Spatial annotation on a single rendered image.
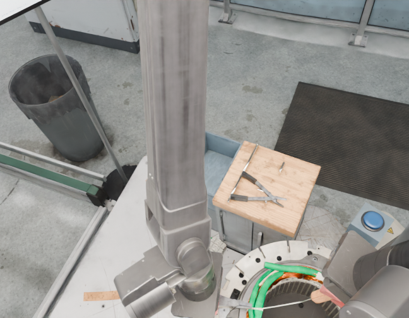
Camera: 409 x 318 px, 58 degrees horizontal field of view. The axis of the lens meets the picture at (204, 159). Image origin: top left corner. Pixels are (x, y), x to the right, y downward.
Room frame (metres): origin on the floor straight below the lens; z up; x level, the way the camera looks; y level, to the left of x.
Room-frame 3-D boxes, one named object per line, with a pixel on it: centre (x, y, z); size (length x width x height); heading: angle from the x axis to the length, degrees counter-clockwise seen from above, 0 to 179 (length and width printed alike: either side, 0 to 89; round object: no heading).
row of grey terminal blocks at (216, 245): (0.38, 0.02, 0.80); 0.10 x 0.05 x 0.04; 135
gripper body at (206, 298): (0.17, 0.04, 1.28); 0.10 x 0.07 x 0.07; 163
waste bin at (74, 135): (1.52, 0.75, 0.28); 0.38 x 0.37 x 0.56; 151
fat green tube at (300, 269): (0.19, -0.15, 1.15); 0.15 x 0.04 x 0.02; 55
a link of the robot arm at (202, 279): (0.17, 0.04, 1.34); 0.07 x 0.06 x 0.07; 113
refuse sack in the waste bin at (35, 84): (1.52, 0.75, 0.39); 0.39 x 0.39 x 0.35
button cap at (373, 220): (0.31, -0.35, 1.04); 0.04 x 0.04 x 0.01
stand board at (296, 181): (0.43, -0.14, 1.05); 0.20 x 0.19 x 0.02; 56
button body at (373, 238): (0.31, -0.35, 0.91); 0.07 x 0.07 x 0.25; 41
